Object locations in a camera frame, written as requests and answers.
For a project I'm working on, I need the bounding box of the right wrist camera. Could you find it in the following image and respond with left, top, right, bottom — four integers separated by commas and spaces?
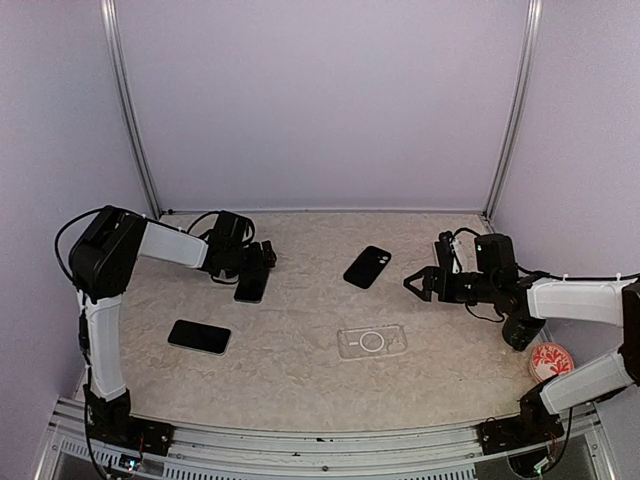
434, 231, 468, 273

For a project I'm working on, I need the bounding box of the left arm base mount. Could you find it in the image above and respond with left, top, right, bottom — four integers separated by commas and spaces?
85, 390, 175, 457

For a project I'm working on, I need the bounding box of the right aluminium corner post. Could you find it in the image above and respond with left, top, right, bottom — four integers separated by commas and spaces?
483, 0, 544, 223

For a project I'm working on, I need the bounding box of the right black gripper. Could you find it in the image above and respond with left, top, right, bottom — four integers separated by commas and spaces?
405, 265, 499, 303

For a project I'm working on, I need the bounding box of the red white patterned coaster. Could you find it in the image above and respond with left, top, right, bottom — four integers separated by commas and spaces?
529, 342, 575, 383

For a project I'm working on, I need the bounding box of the aluminium front rail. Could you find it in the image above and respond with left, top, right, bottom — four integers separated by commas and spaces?
34, 424, 616, 480

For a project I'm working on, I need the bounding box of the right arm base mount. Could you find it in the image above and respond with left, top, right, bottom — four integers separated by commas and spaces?
476, 400, 565, 455

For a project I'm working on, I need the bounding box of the black phone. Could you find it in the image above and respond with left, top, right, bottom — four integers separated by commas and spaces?
168, 319, 231, 355
234, 275, 268, 304

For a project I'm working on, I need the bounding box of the dark phone case underneath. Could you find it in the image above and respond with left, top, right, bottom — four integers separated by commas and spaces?
343, 245, 392, 290

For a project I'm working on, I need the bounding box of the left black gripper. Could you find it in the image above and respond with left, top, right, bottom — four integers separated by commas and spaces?
226, 240, 278, 279

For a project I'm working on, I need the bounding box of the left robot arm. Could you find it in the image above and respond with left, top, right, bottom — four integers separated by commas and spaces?
58, 205, 277, 445

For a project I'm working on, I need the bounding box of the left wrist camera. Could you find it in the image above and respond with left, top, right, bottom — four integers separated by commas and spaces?
261, 240, 277, 269

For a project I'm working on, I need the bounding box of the aluminium corner post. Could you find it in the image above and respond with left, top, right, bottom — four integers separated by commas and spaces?
100, 0, 163, 219
483, 0, 544, 223

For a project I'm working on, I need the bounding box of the left aluminium corner post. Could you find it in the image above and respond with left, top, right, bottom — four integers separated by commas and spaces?
100, 0, 163, 219

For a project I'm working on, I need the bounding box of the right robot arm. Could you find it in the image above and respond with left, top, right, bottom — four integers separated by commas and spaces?
403, 231, 639, 444

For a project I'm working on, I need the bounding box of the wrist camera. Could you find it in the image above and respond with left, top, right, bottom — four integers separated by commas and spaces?
434, 231, 468, 273
261, 240, 277, 269

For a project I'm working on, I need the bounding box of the black cup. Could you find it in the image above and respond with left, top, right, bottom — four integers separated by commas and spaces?
502, 317, 546, 352

